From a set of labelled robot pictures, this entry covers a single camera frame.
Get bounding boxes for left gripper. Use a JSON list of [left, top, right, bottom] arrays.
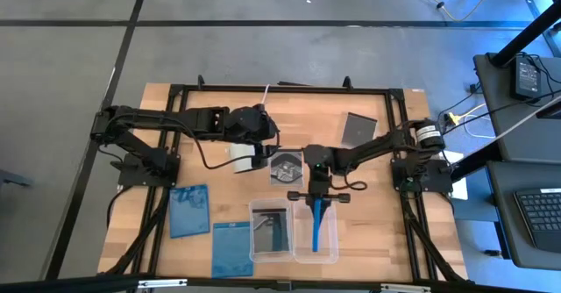
[[238, 104, 281, 170]]

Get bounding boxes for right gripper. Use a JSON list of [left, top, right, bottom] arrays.
[[287, 166, 352, 227]]

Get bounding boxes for white cylinder with rod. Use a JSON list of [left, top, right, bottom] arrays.
[[229, 84, 270, 175]]

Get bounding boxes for clear plastic bin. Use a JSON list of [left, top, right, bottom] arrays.
[[292, 198, 340, 265], [247, 197, 295, 264]]

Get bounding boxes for white box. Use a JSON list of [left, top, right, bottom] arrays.
[[441, 149, 469, 201]]

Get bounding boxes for short black pole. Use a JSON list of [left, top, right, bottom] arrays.
[[450, 141, 503, 183]]

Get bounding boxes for grey desk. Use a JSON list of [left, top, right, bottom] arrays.
[[472, 52, 561, 165], [485, 160, 561, 271]]

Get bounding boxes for black keyboard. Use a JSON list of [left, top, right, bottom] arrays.
[[513, 187, 561, 254]]

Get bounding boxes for black beam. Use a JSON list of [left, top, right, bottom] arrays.
[[0, 274, 561, 293]]

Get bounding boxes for black power adapter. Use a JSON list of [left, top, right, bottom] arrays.
[[509, 54, 543, 103]]

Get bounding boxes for long black pole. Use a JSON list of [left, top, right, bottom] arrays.
[[489, 0, 561, 69]]

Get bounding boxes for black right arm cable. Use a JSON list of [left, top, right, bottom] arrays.
[[329, 169, 368, 192]]

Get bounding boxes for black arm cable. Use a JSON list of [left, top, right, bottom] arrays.
[[186, 124, 246, 171], [329, 169, 368, 192]]

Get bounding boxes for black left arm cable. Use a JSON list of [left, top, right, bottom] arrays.
[[186, 124, 246, 171]]

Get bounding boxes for black metal table frame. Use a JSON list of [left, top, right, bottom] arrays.
[[99, 74, 468, 285]]

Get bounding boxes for silver bracket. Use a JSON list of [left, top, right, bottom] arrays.
[[137, 278, 188, 289], [380, 283, 433, 293]]

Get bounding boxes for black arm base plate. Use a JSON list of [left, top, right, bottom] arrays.
[[391, 156, 453, 194], [117, 152, 181, 189]]

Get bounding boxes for black floor cable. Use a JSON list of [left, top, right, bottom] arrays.
[[106, 185, 129, 231]]

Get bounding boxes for white yellow cable loop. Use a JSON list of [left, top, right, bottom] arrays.
[[462, 103, 495, 139]]

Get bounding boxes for yellow floor cable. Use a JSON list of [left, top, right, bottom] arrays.
[[389, 0, 501, 23]]

